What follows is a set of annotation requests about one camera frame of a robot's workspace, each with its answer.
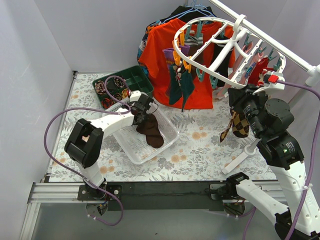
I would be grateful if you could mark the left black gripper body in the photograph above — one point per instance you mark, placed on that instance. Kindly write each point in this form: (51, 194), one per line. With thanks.
(139, 117)

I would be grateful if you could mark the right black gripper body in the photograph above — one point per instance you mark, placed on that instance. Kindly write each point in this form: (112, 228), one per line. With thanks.
(240, 95)

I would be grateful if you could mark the plain dark brown sock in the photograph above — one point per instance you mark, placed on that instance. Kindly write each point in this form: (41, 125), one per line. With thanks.
(150, 129)

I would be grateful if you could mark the brown argyle sock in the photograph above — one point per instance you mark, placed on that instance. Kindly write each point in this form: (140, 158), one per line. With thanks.
(240, 125)
(224, 133)

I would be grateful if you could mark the white sock clip hanger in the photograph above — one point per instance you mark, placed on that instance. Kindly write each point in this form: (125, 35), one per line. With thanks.
(240, 29)

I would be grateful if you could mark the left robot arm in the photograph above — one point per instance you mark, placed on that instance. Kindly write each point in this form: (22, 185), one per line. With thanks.
(85, 141)

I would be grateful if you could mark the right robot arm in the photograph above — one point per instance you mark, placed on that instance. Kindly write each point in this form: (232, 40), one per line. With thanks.
(269, 119)

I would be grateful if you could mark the green divided organizer tray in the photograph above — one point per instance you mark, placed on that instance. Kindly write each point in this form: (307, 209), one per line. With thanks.
(117, 85)

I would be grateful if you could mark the white plastic basket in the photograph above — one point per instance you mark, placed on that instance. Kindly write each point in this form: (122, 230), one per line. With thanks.
(135, 145)

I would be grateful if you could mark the red sock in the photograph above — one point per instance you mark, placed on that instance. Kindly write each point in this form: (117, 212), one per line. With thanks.
(260, 66)

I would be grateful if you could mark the black striped sock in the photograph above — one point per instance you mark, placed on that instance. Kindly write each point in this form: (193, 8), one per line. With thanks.
(222, 62)

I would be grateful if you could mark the teal green sock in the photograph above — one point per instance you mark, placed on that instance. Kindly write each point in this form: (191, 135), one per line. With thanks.
(181, 85)

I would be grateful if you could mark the purple yellow sock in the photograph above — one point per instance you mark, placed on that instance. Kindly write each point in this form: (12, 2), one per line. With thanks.
(169, 56)

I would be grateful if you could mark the dark patterned shirt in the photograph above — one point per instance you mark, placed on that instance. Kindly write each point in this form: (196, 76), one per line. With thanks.
(143, 44)

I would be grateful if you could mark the floral table mat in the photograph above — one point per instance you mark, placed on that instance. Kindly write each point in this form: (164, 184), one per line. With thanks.
(197, 155)

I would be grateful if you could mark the orange t-shirt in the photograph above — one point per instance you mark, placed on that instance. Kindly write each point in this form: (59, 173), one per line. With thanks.
(159, 38)

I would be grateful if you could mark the brown striped-cuff sock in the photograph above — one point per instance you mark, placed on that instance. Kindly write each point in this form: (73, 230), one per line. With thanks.
(195, 44)

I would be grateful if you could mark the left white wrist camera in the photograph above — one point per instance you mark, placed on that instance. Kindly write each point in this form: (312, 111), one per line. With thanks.
(134, 95)

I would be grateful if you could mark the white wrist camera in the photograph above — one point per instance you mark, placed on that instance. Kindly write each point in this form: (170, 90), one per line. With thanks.
(134, 95)
(270, 82)

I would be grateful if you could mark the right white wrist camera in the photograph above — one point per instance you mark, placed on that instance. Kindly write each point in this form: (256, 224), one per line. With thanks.
(270, 82)

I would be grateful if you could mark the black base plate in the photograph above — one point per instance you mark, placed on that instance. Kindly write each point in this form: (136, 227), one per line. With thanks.
(172, 195)

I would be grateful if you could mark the blue wire hanger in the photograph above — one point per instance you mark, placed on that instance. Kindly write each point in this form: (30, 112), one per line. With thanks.
(188, 13)

